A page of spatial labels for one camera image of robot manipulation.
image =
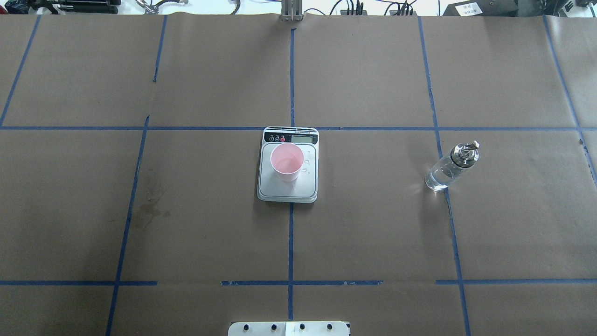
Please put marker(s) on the pink plastic cup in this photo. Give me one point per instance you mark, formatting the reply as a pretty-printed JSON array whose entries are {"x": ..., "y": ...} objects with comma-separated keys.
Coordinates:
[{"x": 287, "y": 159}]

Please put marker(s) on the clear glass sauce bottle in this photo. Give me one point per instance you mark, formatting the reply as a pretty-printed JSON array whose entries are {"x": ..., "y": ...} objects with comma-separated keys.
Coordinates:
[{"x": 452, "y": 166}]

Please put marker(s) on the silver digital kitchen scale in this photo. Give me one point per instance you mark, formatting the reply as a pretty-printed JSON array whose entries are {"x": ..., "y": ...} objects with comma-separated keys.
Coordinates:
[{"x": 305, "y": 188}]

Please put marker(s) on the black box white label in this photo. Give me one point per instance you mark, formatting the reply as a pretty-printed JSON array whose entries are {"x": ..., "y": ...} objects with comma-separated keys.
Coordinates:
[{"x": 468, "y": 8}]

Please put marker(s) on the aluminium frame post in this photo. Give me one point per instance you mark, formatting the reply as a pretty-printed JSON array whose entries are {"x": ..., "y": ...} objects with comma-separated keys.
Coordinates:
[{"x": 291, "y": 10}]

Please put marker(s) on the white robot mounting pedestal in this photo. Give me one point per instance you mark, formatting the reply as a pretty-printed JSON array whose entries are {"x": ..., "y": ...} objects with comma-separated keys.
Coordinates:
[{"x": 290, "y": 328}]

